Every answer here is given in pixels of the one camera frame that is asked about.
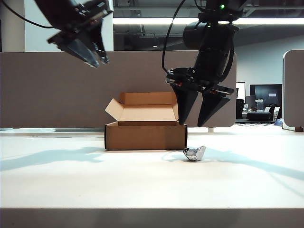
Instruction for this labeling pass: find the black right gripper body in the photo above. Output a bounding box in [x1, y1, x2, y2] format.
[165, 67, 235, 96]

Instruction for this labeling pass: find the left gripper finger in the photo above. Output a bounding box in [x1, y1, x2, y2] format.
[91, 18, 110, 65]
[62, 38, 100, 69]

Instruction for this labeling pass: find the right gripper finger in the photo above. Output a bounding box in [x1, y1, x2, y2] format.
[171, 85, 199, 126]
[197, 91, 231, 127]

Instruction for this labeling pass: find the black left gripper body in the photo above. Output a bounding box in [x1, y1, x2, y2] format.
[35, 0, 114, 51]

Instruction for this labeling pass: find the blue-printed paper ball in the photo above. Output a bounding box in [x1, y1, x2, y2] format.
[183, 145, 207, 162]

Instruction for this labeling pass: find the open brown cardboard box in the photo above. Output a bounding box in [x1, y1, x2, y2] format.
[104, 92, 188, 151]

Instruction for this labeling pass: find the white-framed board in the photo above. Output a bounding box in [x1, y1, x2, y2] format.
[236, 82, 246, 102]

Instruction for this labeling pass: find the black round ottoman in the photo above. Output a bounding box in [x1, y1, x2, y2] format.
[246, 112, 272, 121]

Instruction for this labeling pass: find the long ceiling light strip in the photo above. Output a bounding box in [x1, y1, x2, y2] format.
[112, 18, 304, 25]

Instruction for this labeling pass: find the wide brown desk partition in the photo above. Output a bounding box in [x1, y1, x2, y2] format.
[0, 50, 237, 129]

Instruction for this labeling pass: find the large black screen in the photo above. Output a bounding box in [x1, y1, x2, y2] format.
[249, 84, 283, 107]

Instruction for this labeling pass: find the narrow brown desk partition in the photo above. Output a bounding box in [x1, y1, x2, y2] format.
[282, 50, 304, 132]

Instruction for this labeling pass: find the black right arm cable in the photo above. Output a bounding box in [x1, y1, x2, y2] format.
[161, 0, 187, 72]

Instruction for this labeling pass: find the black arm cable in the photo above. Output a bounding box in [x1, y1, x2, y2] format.
[161, 0, 187, 72]
[0, 0, 54, 29]

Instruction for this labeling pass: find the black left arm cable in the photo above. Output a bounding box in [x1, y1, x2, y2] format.
[0, 0, 54, 29]

